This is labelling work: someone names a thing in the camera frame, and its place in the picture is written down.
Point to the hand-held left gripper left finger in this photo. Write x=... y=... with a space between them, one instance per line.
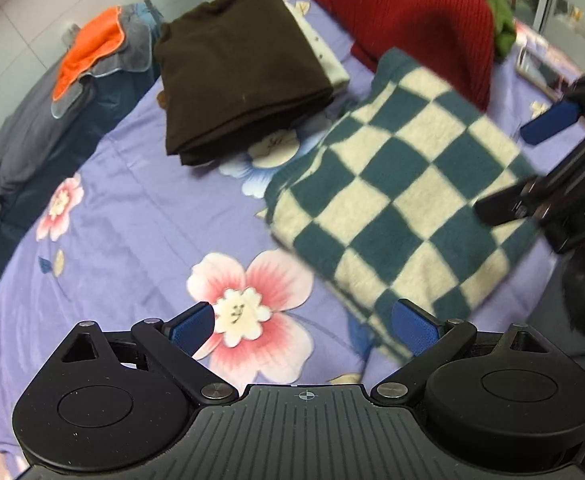
x=192 y=329

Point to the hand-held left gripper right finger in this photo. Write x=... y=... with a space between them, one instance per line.
x=416 y=330

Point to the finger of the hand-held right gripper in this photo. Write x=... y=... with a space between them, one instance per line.
x=517 y=202
x=552 y=122

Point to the green cream checkered sweater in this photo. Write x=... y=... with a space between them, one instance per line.
x=402 y=210

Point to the purple floral bedsheet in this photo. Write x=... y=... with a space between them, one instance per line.
x=137 y=240

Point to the green garment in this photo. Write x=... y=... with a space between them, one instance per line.
x=502 y=30

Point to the red knitted sweater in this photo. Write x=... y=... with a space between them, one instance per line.
x=422 y=20

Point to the white dotted folded cloth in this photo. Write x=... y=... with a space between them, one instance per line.
x=325 y=55

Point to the grey blanket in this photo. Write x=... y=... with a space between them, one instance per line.
x=7 y=155

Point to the folded dark brown garment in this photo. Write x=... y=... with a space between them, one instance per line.
x=237 y=70

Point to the orange cloth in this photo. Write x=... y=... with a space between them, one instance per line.
x=90 y=55

